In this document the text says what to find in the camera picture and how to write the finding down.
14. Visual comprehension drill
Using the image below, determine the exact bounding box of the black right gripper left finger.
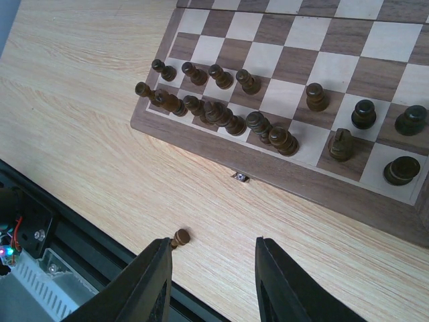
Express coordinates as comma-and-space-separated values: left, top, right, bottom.
64, 237, 172, 321

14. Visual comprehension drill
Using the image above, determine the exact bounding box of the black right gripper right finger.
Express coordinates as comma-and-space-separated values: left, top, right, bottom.
255, 237, 364, 321

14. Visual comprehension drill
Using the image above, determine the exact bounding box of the dark chess piece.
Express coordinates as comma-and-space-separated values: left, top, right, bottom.
245, 111, 273, 146
182, 62, 208, 86
183, 95, 211, 125
351, 99, 377, 129
171, 229, 190, 249
135, 82, 160, 107
328, 128, 353, 162
383, 156, 420, 186
151, 59, 177, 82
395, 105, 428, 136
236, 69, 261, 95
306, 83, 329, 112
203, 101, 247, 136
208, 64, 233, 90
155, 90, 187, 117

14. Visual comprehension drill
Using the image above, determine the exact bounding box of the metal board clasp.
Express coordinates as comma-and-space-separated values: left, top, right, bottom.
232, 172, 250, 182

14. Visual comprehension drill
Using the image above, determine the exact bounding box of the white chess knight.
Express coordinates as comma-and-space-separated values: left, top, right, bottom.
268, 126, 299, 156

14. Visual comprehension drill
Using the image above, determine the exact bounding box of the wooden chess board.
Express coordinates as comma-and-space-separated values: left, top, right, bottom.
131, 1, 428, 247

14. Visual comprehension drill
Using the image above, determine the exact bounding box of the white slotted cable duct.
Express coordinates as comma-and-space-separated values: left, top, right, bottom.
1, 258, 99, 321

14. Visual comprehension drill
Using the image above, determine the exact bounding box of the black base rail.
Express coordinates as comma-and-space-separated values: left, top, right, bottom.
1, 163, 223, 321

